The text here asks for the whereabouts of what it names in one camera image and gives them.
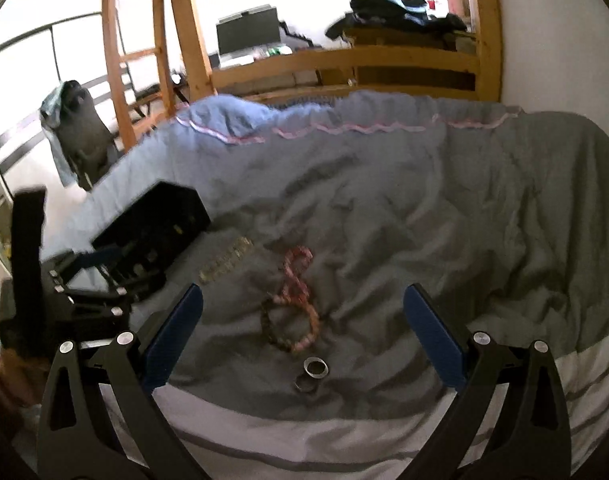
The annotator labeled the black office chair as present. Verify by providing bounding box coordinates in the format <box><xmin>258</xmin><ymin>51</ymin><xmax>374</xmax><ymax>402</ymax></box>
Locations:
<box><xmin>57</xmin><ymin>80</ymin><xmax>121</xmax><ymax>191</ymax></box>

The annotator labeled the black silver ring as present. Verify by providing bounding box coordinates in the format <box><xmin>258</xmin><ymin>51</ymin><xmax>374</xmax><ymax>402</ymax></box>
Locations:
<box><xmin>302</xmin><ymin>355</ymin><xmax>331</xmax><ymax>380</ymax></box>

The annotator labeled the wooden dresser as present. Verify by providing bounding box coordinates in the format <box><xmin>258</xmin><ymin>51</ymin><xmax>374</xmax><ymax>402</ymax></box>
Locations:
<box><xmin>317</xmin><ymin>27</ymin><xmax>477</xmax><ymax>91</ymax></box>

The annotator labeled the wooden ladder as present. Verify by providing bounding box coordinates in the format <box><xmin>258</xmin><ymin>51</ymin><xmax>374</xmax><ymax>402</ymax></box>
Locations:
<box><xmin>102</xmin><ymin>0</ymin><xmax>176</xmax><ymax>151</ymax></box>

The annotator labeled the person's left hand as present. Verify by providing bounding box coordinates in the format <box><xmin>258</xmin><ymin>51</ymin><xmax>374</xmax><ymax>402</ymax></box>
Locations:
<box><xmin>0</xmin><ymin>348</ymin><xmax>50</xmax><ymax>414</ymax></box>

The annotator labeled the light blue shirt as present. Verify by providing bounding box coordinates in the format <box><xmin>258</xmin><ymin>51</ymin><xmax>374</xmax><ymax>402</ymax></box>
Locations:
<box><xmin>39</xmin><ymin>81</ymin><xmax>78</xmax><ymax>188</ymax></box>

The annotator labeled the white wardrobe sliding door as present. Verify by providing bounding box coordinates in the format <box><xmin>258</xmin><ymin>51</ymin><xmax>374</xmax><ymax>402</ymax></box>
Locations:
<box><xmin>0</xmin><ymin>12</ymin><xmax>117</xmax><ymax>202</ymax></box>

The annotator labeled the pile of dark clothes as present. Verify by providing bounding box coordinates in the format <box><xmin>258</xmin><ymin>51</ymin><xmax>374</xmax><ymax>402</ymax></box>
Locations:
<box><xmin>325</xmin><ymin>0</ymin><xmax>467</xmax><ymax>40</ymax></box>

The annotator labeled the pale crystal bead bracelet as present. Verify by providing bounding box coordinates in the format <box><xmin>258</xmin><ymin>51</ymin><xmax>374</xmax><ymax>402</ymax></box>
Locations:
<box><xmin>198</xmin><ymin>235</ymin><xmax>256</xmax><ymax>284</ymax></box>

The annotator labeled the wooden bunk bed frame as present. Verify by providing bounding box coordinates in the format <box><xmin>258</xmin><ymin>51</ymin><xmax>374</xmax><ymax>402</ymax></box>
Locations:
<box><xmin>171</xmin><ymin>0</ymin><xmax>503</xmax><ymax>103</ymax></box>

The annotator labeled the pink bead bracelet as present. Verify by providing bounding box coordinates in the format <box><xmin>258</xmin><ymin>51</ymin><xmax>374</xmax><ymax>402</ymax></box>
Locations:
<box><xmin>270</xmin><ymin>245</ymin><xmax>322</xmax><ymax>354</ymax></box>

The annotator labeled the black computer monitor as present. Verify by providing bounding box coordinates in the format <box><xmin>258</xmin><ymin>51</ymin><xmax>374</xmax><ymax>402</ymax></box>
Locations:
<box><xmin>216</xmin><ymin>6</ymin><xmax>280</xmax><ymax>55</ymax></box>

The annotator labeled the black jewelry box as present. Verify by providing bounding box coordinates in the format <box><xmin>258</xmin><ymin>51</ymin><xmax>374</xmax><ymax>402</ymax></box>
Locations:
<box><xmin>92</xmin><ymin>181</ymin><xmax>211</xmax><ymax>287</ymax></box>

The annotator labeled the grey duvet cover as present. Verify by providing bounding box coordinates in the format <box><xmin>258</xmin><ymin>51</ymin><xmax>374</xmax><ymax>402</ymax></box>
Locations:
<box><xmin>44</xmin><ymin>92</ymin><xmax>609</xmax><ymax>420</ymax></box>

